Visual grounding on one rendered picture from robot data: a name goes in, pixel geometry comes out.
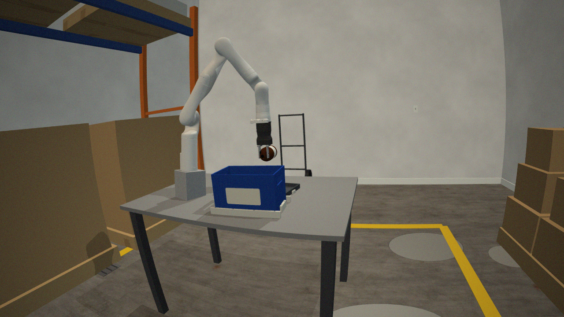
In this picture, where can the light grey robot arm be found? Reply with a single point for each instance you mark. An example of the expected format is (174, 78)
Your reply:
(191, 118)

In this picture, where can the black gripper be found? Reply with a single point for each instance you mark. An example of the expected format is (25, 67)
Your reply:
(263, 129)

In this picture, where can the blue divided crate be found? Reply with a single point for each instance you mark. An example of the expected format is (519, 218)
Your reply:
(249, 187)

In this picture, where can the brown glass bottle with white label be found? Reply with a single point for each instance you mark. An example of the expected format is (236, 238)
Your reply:
(272, 153)

